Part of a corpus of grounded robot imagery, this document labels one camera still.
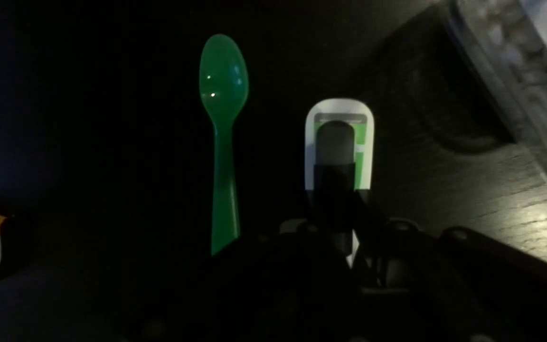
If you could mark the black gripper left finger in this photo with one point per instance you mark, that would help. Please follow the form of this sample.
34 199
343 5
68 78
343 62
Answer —
256 289

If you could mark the clear plastic food container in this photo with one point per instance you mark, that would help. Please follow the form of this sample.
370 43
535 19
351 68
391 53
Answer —
503 42

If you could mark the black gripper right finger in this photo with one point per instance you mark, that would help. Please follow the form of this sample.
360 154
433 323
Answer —
478 287

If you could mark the green plastic spoon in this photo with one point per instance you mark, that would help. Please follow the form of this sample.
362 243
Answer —
222 91

